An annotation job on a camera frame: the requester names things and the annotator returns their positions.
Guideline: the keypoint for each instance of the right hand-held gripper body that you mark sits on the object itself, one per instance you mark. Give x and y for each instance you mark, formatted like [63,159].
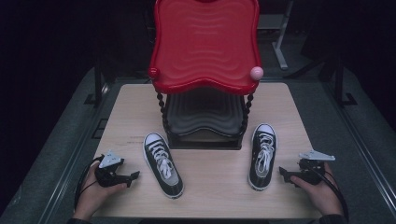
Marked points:
[311,172]

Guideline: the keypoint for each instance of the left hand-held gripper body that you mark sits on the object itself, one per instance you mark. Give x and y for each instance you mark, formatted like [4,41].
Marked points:
[107,174]

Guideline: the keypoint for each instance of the black canvas sneaker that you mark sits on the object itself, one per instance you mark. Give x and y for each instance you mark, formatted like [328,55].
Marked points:
[263,155]
[163,165]

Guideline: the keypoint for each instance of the red and black shoe rack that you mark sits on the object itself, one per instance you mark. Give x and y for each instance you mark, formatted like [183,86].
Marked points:
[205,46]

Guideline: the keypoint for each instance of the person's right hand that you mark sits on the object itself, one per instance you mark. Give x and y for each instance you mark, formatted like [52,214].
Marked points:
[323,194]

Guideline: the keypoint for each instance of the person's left hand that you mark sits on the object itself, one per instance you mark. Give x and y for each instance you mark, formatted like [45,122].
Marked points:
[91,194]

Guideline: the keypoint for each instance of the grey metal stand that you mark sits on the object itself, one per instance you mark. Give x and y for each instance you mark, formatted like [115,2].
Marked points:
[281,46]

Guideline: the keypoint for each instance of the black metal post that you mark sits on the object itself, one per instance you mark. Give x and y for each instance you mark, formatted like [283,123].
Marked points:
[340,84]
[98,84]

